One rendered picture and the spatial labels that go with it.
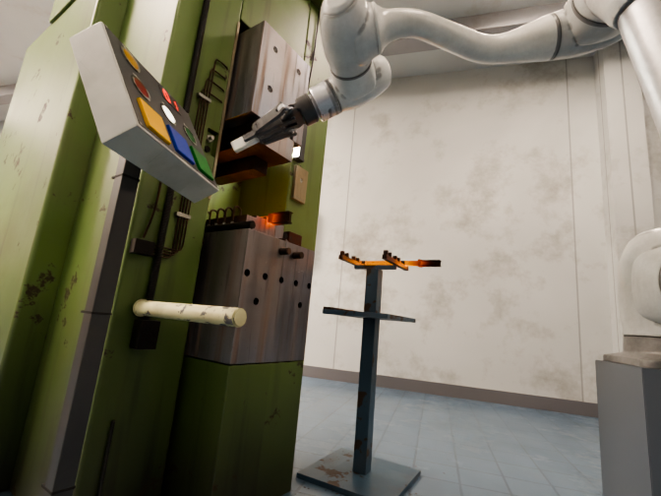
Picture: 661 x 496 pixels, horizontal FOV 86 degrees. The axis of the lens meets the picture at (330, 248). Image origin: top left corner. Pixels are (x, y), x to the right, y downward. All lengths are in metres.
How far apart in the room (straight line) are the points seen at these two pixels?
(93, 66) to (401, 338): 3.63
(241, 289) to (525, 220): 3.53
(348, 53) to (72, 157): 1.17
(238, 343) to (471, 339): 3.12
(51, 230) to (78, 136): 0.38
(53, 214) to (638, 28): 1.70
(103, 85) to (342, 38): 0.49
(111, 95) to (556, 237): 4.03
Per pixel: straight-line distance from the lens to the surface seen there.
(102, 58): 0.94
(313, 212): 1.86
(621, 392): 0.94
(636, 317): 0.94
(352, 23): 0.84
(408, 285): 4.07
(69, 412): 0.96
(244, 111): 1.47
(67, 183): 1.66
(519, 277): 4.16
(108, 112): 0.85
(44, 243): 1.62
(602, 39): 1.11
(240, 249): 1.25
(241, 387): 1.27
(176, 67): 1.47
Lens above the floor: 0.63
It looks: 12 degrees up
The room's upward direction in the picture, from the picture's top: 5 degrees clockwise
